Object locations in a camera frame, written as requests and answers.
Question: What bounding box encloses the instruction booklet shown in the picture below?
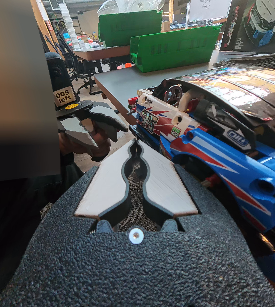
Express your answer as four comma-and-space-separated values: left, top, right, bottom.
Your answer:
214, 50, 275, 72

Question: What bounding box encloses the clear plastic bag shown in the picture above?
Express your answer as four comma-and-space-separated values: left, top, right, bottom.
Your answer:
98, 0, 165, 15

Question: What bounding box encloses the whiteboard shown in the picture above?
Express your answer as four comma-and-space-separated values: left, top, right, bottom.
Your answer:
188, 0, 232, 22

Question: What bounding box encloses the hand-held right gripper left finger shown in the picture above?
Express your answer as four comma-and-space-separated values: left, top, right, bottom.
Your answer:
75, 139, 137, 227

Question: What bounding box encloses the stack of white cups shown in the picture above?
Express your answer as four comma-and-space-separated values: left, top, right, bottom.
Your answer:
58, 4, 77, 49

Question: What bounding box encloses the black office chair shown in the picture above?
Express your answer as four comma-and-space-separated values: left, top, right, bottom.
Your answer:
56, 31, 97, 94

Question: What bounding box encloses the black toy car box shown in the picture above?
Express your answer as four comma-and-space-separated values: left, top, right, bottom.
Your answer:
220, 0, 275, 53

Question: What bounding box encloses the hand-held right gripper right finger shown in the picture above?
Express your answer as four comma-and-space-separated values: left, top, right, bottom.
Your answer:
137, 140, 199, 226

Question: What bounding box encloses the green plastic bin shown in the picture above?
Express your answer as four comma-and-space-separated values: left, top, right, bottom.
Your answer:
130, 25, 222, 73
98, 10, 163, 47

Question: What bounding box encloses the blue white brick race car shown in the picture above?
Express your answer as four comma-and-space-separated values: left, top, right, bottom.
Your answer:
127, 65, 275, 288

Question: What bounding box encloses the brown desk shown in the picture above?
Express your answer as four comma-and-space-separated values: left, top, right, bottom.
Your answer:
73, 44, 132, 61

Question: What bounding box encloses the person's left hand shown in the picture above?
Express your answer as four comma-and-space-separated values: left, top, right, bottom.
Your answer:
59, 120, 111, 159

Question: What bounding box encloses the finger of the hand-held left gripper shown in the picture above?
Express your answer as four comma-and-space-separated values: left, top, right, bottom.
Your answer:
89, 105, 129, 142
59, 117, 99, 150

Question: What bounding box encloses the grey desk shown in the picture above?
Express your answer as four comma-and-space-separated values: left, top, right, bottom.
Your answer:
94, 49, 275, 125

